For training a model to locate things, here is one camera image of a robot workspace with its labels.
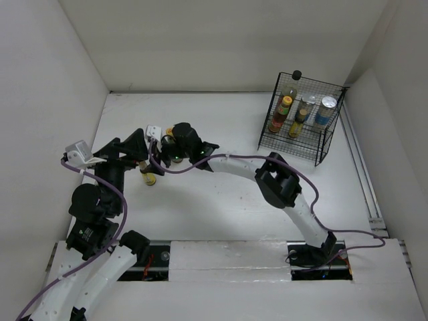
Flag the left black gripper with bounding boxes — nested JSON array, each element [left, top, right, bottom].
[[88, 127, 148, 213]]

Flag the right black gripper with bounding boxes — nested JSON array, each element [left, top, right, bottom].
[[143, 136, 192, 176]]

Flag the small yellow bottle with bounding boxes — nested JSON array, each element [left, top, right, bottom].
[[138, 160, 156, 186], [288, 109, 306, 138]]

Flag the yellow-cap sauce bottle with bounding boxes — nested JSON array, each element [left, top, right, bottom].
[[267, 96, 293, 133], [165, 127, 183, 164]]

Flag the tall clear black-cap bottle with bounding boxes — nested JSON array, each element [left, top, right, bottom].
[[281, 70, 302, 100]]

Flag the white jar silver lid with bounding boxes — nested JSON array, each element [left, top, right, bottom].
[[314, 96, 337, 129], [298, 93, 316, 122]]

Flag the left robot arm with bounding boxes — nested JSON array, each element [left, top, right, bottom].
[[17, 128, 150, 320]]

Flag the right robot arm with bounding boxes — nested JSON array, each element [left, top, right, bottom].
[[150, 122, 336, 266]]

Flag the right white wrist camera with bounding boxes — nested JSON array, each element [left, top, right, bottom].
[[145, 125, 164, 142]]

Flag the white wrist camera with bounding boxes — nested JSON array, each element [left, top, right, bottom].
[[145, 125, 164, 142], [65, 140, 106, 169]]

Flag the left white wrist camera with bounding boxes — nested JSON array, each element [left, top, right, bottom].
[[65, 140, 106, 169]]

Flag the black wire mesh rack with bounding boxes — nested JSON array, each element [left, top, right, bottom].
[[257, 70, 348, 166]]

